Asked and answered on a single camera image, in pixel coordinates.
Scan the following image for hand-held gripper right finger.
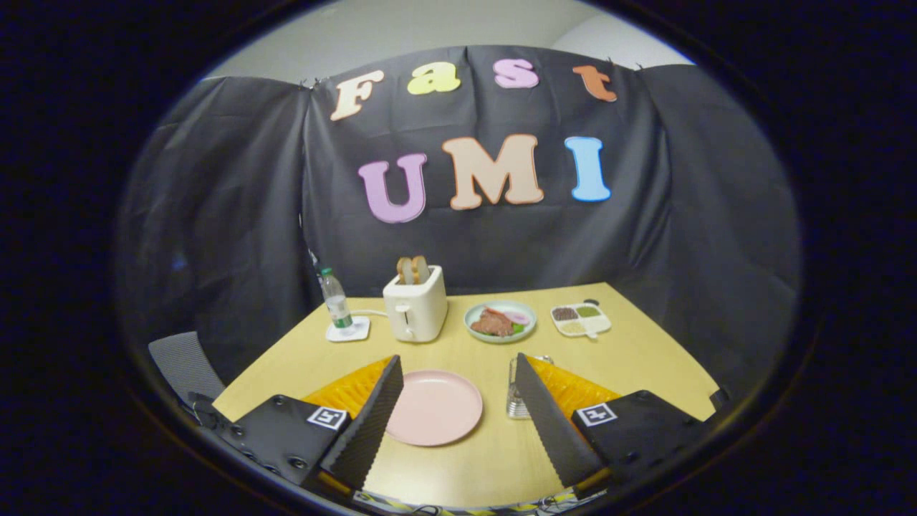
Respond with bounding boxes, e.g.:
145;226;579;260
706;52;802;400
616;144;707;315
515;353;717;501

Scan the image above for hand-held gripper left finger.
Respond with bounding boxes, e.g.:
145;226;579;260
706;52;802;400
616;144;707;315
215;354;405;502

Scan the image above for pink plate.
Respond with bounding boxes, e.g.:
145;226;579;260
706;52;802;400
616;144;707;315
385;369;484;447

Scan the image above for light green plate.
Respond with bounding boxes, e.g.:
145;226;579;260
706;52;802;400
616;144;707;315
464;300;538;345

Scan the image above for white square coaster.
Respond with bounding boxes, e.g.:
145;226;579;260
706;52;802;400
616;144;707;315
325;316;371;343

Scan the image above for white divided condiment dish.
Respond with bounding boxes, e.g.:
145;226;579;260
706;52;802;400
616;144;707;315
550;302;613;339

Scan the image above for brown meat slices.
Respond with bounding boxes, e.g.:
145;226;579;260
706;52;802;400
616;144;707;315
470;308;515;338

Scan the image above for clear plastic water bottle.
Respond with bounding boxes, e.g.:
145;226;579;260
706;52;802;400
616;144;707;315
320;267;355;332

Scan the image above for cream white toaster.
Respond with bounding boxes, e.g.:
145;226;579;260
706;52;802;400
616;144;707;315
383;265;449;343

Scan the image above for grey mesh chair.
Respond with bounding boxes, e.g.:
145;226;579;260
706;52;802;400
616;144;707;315
147;331;226;413

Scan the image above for black backdrop cloth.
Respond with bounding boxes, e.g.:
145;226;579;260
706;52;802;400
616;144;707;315
115;44;801;402

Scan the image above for metal wire cutlery holder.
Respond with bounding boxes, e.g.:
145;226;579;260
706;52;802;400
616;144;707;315
506;353;554;420

